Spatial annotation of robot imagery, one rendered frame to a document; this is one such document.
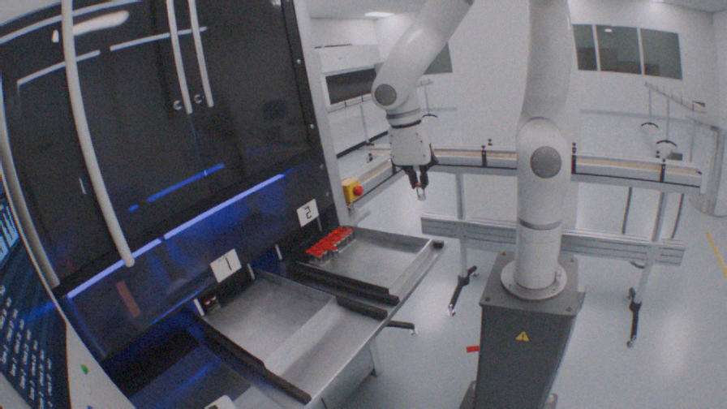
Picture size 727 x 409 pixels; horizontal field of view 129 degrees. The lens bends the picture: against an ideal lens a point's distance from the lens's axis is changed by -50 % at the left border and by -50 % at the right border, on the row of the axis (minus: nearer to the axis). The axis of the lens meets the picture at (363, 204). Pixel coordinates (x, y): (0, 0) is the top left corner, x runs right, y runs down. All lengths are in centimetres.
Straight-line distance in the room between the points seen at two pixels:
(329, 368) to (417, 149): 53
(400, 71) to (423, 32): 11
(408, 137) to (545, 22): 42
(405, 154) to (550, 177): 35
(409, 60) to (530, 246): 50
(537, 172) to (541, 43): 26
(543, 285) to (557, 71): 51
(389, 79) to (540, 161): 34
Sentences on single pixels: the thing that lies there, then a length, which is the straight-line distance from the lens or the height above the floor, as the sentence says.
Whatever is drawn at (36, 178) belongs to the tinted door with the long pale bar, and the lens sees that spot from 79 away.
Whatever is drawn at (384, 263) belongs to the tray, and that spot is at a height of 88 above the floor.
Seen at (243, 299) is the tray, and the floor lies 88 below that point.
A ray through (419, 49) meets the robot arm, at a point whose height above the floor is 146.
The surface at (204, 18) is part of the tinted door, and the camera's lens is 95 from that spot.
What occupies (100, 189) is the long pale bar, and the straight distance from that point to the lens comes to 72.
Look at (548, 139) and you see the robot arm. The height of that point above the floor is 127.
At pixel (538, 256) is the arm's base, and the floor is 97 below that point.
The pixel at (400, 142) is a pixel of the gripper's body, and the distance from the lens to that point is 81.
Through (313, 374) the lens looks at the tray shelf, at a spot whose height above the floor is 88.
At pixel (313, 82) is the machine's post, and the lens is 114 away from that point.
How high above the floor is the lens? 143
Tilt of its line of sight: 22 degrees down
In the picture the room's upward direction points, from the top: 11 degrees counter-clockwise
